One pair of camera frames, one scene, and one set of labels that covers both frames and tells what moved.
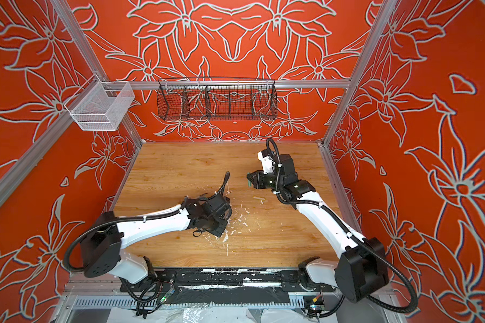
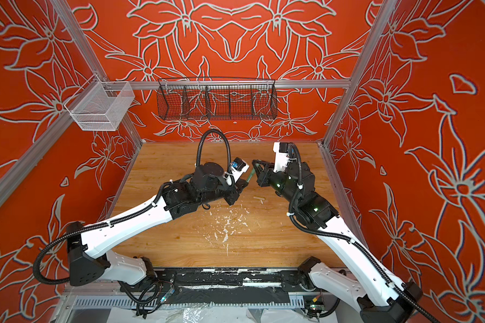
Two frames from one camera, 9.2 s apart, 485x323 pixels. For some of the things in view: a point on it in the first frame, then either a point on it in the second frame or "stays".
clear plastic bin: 100,105 stays
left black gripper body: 217,226 → 232,194
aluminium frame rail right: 385,11 stays
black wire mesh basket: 211,98 stays
